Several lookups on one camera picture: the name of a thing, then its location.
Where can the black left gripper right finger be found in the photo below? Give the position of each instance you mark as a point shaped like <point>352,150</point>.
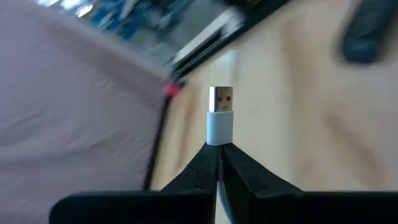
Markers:
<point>264,205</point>

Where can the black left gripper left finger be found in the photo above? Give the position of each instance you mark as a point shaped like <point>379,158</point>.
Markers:
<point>186,199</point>

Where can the blue storage bin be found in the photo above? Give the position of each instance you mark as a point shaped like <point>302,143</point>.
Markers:
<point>112,18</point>

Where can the long black power strip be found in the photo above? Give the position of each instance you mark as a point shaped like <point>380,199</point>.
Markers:
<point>363,37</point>

